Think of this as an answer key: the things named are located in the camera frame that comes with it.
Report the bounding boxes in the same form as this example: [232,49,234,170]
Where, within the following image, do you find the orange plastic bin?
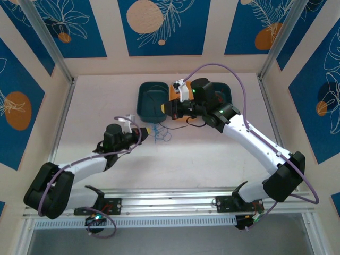
[169,80,202,123]

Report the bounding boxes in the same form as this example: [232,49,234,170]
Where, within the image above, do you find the teal plastic bin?
[211,82,234,107]
[136,81,170,123]

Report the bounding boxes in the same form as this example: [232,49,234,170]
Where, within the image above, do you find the black controller board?
[84,214,108,227]
[235,214,260,231]

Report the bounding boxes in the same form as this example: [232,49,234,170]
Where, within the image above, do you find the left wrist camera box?
[114,114,135,132]

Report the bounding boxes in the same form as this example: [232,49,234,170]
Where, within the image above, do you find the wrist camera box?
[114,114,135,132]
[172,79,190,103]

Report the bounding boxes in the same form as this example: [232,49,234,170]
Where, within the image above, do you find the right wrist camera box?
[172,79,190,103]

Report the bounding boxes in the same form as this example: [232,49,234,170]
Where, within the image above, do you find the aluminium table edge rail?
[257,75,300,192]
[50,78,78,163]

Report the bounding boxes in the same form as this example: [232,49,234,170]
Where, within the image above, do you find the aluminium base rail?
[22,187,317,220]

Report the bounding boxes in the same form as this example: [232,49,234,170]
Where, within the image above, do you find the white slotted cable duct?
[34,215,237,230]

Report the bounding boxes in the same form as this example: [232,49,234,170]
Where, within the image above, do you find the aluminium frame post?
[258,0,306,80]
[18,0,77,83]

